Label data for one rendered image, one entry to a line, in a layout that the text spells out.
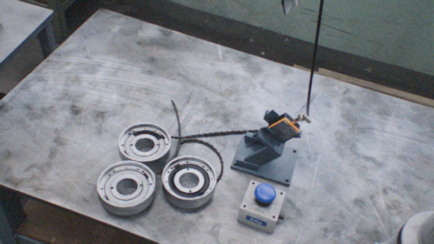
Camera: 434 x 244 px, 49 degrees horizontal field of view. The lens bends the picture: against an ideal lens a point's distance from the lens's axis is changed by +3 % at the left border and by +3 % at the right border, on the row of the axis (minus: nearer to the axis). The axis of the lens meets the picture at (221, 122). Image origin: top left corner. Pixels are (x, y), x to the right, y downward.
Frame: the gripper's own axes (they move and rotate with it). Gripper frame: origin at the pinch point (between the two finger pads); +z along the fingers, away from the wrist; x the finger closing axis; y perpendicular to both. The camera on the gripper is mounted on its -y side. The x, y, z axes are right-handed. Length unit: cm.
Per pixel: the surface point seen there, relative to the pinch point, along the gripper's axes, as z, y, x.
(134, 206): 30.9, 22.4, -16.1
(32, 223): 63, 5, -33
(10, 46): 51, -46, -44
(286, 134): 18.1, 13.8, 11.6
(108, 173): 32.3, 13.8, -20.5
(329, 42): 75, -116, 100
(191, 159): 28.8, 12.4, -4.7
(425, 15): 43, -96, 126
